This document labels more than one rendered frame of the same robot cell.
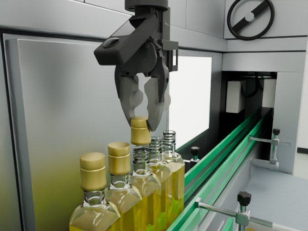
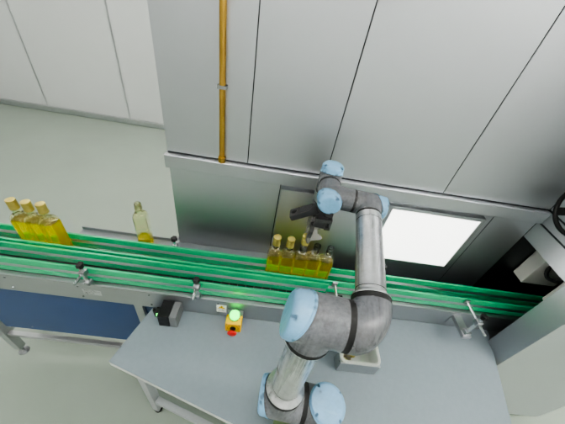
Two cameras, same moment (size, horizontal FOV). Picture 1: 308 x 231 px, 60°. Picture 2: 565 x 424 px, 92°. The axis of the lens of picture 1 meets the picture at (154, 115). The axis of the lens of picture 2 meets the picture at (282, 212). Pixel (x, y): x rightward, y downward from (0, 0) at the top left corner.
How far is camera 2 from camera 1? 0.91 m
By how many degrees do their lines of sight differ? 57
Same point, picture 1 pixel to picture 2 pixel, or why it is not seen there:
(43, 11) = (296, 181)
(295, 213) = (425, 361)
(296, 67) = not seen: outside the picture
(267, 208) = (414, 341)
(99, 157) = (277, 238)
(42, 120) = (283, 213)
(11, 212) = (269, 230)
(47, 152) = (282, 222)
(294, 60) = not seen: outside the picture
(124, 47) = (293, 216)
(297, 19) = not seen: outside the picture
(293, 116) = (541, 330)
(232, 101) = (525, 269)
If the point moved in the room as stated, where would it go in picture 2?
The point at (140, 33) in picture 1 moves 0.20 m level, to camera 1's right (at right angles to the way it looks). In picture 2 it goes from (303, 214) to (334, 252)
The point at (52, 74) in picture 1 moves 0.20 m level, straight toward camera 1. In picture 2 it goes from (292, 201) to (258, 220)
